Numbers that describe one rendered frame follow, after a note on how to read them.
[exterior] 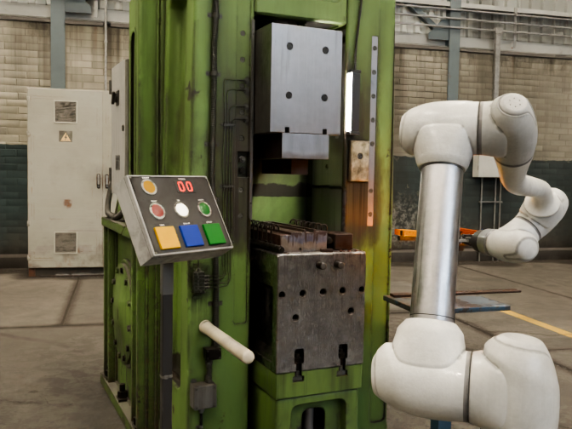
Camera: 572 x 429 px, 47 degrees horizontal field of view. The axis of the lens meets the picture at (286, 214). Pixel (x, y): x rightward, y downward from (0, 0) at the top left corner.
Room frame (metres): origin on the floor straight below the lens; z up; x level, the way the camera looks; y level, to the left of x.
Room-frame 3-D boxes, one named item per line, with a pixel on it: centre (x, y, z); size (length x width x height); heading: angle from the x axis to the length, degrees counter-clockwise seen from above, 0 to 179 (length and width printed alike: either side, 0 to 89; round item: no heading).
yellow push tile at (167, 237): (2.02, 0.37, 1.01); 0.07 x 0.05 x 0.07; 140
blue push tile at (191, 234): (2.10, 0.31, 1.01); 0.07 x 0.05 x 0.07; 140
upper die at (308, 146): (2.68, 0.02, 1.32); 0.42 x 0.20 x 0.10; 25
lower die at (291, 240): (2.68, 0.02, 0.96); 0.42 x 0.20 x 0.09; 25
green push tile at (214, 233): (2.17, 0.24, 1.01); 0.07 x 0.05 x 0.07; 140
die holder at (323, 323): (2.71, -0.03, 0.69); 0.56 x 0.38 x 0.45; 25
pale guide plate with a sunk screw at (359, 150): (2.74, -0.30, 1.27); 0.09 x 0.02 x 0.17; 115
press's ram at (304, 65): (2.70, -0.02, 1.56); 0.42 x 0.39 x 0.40; 25
